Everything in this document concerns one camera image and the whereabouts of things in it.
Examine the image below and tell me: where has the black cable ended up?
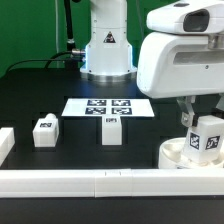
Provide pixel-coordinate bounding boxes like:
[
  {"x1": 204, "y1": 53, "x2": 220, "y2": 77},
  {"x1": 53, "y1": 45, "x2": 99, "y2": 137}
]
[{"x1": 4, "y1": 48, "x2": 87, "y2": 76}]

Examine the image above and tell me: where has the black vertical pole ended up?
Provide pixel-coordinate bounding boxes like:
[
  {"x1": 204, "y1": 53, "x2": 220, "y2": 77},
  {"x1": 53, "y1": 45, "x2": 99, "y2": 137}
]
[{"x1": 63, "y1": 0, "x2": 78, "y2": 69}]

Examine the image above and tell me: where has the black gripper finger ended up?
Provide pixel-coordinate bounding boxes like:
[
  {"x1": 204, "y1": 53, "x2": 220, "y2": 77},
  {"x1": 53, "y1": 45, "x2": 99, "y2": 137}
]
[{"x1": 216, "y1": 94, "x2": 224, "y2": 117}]

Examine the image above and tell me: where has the white front fence bar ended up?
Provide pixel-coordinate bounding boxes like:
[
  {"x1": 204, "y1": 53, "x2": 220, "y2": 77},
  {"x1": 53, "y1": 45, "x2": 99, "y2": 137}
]
[{"x1": 0, "y1": 169, "x2": 224, "y2": 198}]

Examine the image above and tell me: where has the white left fence bar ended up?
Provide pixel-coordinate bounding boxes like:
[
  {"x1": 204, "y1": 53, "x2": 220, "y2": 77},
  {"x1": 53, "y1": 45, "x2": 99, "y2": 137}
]
[{"x1": 0, "y1": 127, "x2": 15, "y2": 166}]

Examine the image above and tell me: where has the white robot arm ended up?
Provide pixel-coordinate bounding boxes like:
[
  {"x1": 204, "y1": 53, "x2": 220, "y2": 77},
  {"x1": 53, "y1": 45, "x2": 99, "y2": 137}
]
[{"x1": 81, "y1": 0, "x2": 224, "y2": 126}]

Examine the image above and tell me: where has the white round stool seat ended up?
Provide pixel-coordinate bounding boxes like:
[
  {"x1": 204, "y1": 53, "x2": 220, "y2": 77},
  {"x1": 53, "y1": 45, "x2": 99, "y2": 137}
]
[{"x1": 158, "y1": 137, "x2": 224, "y2": 169}]

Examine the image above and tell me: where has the white fence bar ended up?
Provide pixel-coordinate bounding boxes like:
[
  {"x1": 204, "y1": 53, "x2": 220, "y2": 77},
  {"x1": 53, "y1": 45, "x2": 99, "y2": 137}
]
[
  {"x1": 0, "y1": 169, "x2": 224, "y2": 198},
  {"x1": 0, "y1": 127, "x2": 15, "y2": 166}
]

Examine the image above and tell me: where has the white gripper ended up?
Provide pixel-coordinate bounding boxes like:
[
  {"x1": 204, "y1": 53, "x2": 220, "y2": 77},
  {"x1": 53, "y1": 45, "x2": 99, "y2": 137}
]
[{"x1": 137, "y1": 32, "x2": 224, "y2": 127}]

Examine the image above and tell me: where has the white tag sheet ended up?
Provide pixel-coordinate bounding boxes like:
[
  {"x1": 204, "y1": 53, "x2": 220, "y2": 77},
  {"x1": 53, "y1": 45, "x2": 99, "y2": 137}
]
[{"x1": 62, "y1": 98, "x2": 154, "y2": 117}]

